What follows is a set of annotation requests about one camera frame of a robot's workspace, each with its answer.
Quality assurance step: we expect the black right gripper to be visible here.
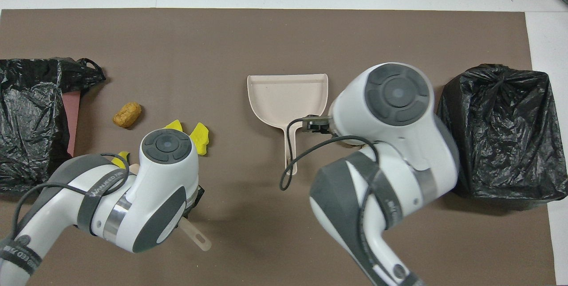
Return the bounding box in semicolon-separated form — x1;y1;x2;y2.
303;115;334;135

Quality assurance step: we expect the pink box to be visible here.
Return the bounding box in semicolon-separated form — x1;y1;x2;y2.
62;92;81;157

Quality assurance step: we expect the beige hand brush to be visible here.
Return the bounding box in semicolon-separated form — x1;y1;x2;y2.
179;216;213;251

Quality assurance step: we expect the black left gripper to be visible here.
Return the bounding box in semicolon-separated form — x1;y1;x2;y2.
181;184;206;220

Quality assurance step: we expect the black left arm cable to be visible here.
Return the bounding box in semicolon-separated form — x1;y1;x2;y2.
11;153;130;242

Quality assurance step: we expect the orange-brown sponge lump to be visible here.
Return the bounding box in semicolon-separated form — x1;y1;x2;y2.
112;102;142;129

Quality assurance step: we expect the black bag bin with pink box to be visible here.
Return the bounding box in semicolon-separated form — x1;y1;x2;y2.
0;58;107;196

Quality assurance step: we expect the beige plastic dustpan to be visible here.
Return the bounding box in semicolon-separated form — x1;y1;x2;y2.
247;74;329;176

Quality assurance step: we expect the brown table mat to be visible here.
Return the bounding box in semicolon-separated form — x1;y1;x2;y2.
0;8;557;286

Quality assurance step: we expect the black bag lined trash bin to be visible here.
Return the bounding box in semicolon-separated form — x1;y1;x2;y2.
437;63;568;202

